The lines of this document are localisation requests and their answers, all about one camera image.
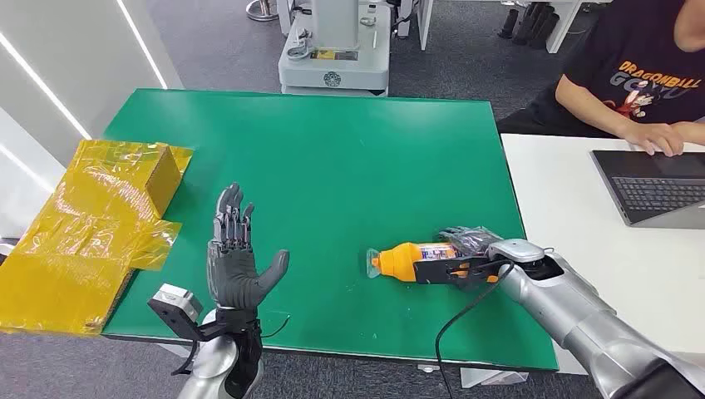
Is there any metal chair base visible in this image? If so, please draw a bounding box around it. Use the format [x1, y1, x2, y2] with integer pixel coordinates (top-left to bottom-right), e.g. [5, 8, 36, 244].
[245, 0, 280, 22]

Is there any person's right hand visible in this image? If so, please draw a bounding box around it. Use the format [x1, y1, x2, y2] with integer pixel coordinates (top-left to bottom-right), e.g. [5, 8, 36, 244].
[624, 121, 688, 159]

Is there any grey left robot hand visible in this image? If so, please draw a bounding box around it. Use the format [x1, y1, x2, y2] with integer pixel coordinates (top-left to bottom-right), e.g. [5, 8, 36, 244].
[206, 182, 291, 313]

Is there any black cable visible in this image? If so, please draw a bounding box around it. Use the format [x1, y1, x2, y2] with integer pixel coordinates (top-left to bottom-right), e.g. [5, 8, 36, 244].
[434, 260, 516, 399]

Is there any white table bracket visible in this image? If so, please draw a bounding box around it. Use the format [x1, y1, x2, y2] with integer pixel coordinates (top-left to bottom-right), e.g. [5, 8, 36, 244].
[459, 367, 530, 388]

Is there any orange bottle with printed label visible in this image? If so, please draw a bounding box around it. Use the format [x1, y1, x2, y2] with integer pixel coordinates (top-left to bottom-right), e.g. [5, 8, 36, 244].
[366, 241, 461, 283]

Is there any dark grey laptop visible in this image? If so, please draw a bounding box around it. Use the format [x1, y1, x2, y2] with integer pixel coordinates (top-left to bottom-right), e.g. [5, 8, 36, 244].
[589, 149, 705, 231]

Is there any white desk leg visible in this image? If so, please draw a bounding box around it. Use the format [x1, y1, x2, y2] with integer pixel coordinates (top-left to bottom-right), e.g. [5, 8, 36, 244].
[416, 0, 436, 52]
[545, 0, 586, 55]

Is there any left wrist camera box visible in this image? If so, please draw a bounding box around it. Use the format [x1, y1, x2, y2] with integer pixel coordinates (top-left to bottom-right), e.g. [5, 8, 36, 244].
[147, 283, 206, 342]

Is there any green table mat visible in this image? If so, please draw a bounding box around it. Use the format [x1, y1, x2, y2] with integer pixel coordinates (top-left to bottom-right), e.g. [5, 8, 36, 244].
[101, 87, 560, 372]

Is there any person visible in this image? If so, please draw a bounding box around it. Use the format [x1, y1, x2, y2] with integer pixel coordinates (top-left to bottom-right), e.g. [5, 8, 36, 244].
[495, 0, 705, 159]

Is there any black orange right wrist camera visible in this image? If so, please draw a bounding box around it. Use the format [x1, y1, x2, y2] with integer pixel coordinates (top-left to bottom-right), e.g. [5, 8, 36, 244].
[412, 255, 516, 292]

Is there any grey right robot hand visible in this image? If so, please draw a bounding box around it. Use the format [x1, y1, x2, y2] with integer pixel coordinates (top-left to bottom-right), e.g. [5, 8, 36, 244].
[437, 225, 504, 259]

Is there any black cylinder bundle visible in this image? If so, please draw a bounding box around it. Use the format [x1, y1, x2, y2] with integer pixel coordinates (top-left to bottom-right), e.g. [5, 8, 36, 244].
[512, 2, 561, 52]

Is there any yellow tape-wrapped cardboard box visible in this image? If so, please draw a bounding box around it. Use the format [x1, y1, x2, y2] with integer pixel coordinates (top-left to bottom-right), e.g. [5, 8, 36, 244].
[0, 138, 195, 336]

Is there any thin black wire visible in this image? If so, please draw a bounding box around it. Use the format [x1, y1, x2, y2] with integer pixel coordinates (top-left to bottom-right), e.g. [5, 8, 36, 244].
[259, 315, 292, 339]

